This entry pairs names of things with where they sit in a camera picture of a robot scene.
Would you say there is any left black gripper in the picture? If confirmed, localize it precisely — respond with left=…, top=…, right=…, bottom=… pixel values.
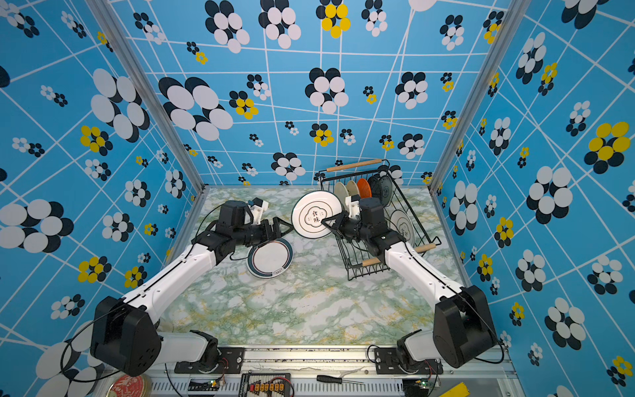
left=235, top=216, right=295, bottom=247

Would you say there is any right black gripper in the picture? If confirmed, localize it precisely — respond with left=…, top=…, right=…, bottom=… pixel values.
left=321, top=212, right=371, bottom=244

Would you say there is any cream plate with flower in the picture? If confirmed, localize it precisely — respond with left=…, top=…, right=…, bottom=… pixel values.
left=334, top=182, right=348, bottom=205

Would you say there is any white plate with emblem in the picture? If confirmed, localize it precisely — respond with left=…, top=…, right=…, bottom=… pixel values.
left=291, top=190, right=342, bottom=239

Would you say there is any black wire dish rack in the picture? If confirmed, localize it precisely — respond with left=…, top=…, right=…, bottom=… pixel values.
left=314, top=159, right=442, bottom=281

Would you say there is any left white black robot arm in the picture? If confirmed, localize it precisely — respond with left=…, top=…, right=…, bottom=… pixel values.
left=89, top=199, right=293, bottom=376

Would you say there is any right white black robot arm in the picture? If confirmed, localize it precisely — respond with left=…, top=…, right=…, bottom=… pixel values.
left=321, top=198, right=499, bottom=368

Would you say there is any beige plate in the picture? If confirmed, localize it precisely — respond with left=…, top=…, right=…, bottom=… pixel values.
left=346, top=180, right=360, bottom=198

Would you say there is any orange plate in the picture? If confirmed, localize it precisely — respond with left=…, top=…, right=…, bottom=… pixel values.
left=357, top=178, right=372, bottom=199

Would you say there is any black plate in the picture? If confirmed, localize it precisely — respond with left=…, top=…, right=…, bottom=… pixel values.
left=368, top=175, right=383, bottom=200

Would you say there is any black terminal block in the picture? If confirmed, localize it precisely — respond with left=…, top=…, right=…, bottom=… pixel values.
left=238, top=372, right=295, bottom=397

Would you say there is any small circuit board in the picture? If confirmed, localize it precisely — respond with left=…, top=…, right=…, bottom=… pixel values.
left=188, top=379, right=221, bottom=392

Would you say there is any black screwdriver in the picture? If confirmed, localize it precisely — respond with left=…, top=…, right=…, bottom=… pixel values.
left=316, top=375, right=361, bottom=385

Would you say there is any red round tin lid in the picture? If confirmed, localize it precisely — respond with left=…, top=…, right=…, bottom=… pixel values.
left=106, top=375, right=152, bottom=397

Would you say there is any yellow paper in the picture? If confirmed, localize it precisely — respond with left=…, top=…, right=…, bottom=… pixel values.
left=440, top=382, right=471, bottom=397

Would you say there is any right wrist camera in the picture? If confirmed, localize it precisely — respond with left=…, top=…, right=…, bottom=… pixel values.
left=345, top=195, right=360, bottom=219

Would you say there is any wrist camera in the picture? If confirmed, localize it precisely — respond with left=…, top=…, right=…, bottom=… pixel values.
left=248, top=198, right=269, bottom=225
left=345, top=195, right=360, bottom=219

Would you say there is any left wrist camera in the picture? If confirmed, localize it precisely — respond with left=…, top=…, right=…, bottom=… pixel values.
left=248, top=198, right=269, bottom=225

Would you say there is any right wooden rack handle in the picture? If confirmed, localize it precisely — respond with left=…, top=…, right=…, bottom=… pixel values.
left=361, top=242, right=437, bottom=267

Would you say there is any wooden rack handle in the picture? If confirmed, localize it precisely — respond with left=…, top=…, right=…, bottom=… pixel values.
left=338, top=159, right=383, bottom=170
left=361, top=242, right=437, bottom=267

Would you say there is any left wooden rack handle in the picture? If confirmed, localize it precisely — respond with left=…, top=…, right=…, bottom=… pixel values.
left=338, top=159, right=383, bottom=170

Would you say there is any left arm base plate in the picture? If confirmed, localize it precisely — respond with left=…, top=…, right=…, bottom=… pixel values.
left=174, top=347, right=246, bottom=375

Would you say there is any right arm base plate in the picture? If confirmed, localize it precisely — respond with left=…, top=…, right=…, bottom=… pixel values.
left=369, top=347, right=444, bottom=377

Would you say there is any aluminium frame rail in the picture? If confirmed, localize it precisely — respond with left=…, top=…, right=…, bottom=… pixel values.
left=91, top=343, right=527, bottom=397

